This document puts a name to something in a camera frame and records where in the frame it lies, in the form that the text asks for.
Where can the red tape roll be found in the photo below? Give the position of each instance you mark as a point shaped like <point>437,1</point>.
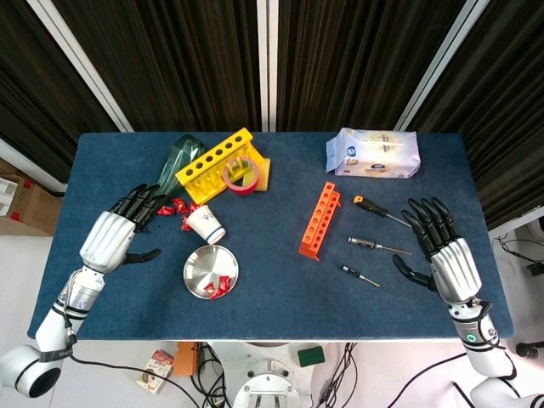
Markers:
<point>251,185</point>

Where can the blue table cloth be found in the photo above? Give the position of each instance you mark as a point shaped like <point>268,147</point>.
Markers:
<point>272,297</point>

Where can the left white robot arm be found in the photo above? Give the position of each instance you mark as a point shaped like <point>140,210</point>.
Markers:
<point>51,327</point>

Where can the small black screwdriver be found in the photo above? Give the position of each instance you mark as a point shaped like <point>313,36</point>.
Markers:
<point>350,270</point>

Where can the orange test tube rack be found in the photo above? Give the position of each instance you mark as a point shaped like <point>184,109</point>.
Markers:
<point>316,225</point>

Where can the white paper cup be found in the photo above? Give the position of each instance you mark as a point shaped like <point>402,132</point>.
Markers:
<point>204,223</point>

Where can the green spray bottle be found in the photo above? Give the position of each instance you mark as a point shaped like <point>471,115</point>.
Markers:
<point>180,155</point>

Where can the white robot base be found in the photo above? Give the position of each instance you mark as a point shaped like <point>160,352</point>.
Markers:
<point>265,382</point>

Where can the brown cardboard box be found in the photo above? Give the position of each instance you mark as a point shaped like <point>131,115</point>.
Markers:
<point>34,204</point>

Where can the white frame post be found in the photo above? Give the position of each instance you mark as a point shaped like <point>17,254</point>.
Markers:
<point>268,64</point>
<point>81,64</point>
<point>442,64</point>

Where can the red wrapped candy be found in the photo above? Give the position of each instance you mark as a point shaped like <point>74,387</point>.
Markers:
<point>165,211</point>
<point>186,224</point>
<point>211,290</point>
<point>179,205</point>
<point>193,208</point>
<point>223,284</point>

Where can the yellow test tube rack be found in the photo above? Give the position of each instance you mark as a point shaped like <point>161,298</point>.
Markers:
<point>212,159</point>

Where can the orange box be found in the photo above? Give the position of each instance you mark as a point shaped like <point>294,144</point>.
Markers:
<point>185,361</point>

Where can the round steel plate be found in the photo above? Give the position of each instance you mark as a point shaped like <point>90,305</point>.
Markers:
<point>208,265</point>

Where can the printed snack box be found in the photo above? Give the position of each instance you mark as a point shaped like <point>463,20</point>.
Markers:
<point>155,372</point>

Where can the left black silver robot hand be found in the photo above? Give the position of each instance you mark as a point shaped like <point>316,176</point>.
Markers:
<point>106,238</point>

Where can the green block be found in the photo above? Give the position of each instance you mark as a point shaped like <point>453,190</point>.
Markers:
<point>311,357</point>

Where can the large silver black screwdriver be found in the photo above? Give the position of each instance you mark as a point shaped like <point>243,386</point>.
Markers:
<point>361,242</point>

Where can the yellow sponge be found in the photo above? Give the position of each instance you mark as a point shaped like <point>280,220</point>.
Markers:
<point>264,174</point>

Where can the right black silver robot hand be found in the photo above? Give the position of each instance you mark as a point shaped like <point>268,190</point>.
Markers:
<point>455,268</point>

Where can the white tissue pack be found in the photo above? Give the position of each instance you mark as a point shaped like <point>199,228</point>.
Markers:
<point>374,155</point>

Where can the dark curtain panel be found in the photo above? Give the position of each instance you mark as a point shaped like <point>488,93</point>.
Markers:
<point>170,64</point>
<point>501,106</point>
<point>361,59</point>
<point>38,93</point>

